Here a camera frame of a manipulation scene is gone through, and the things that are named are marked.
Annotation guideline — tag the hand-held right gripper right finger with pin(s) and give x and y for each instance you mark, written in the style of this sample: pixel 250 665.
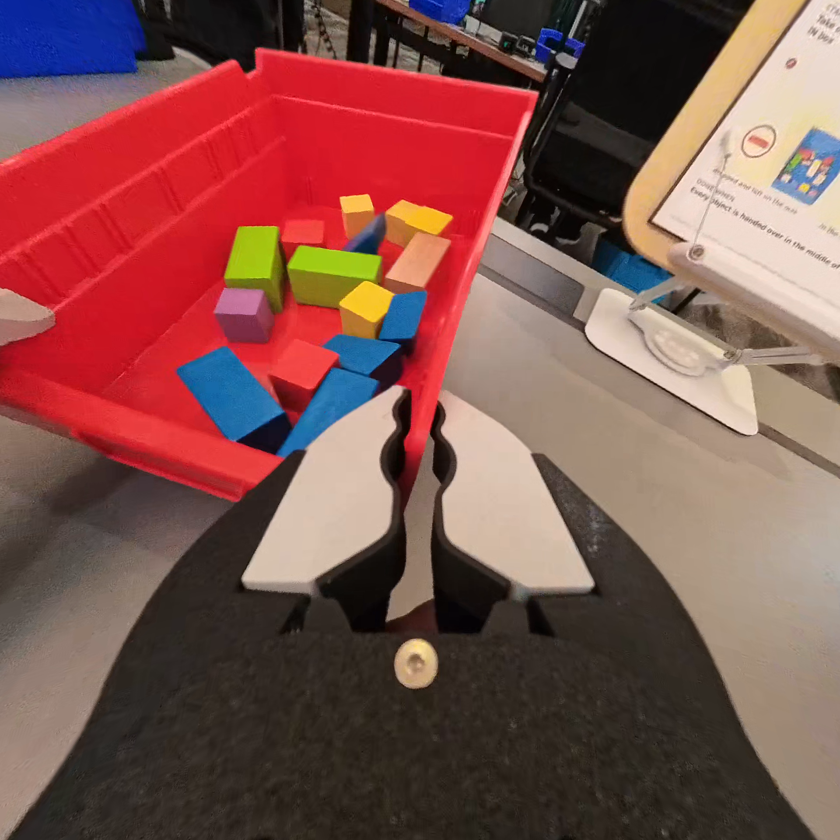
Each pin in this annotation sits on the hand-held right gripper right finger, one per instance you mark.
pixel 512 512

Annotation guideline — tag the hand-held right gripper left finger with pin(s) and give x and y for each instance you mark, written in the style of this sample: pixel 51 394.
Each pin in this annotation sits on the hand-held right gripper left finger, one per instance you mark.
pixel 322 519

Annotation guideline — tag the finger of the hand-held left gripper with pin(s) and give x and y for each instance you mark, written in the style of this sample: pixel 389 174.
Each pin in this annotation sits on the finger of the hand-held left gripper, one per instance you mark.
pixel 20 318

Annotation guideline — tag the red plastic bin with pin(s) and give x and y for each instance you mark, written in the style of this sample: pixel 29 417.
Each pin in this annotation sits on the red plastic bin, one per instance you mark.
pixel 118 197

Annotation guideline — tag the pile of coloured wooden blocks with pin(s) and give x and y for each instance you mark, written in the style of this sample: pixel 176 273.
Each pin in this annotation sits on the pile of coloured wooden blocks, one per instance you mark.
pixel 322 276

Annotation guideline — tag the grey desk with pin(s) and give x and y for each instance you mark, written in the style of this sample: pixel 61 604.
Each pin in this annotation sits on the grey desk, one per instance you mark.
pixel 630 460

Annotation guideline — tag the white board stand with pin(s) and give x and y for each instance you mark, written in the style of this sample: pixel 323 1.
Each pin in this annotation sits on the white board stand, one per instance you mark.
pixel 670 355

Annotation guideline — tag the blue floor tub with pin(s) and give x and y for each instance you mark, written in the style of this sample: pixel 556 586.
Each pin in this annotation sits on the blue floor tub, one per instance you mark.
pixel 633 269

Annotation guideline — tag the instruction sheet board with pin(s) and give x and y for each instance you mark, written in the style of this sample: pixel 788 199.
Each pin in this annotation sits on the instruction sheet board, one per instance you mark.
pixel 748 158

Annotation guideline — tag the small blue plastic bin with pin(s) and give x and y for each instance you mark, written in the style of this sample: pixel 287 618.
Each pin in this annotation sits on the small blue plastic bin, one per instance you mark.
pixel 559 46

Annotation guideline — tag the wooden table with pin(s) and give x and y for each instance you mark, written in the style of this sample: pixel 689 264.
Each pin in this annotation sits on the wooden table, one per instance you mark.
pixel 460 46

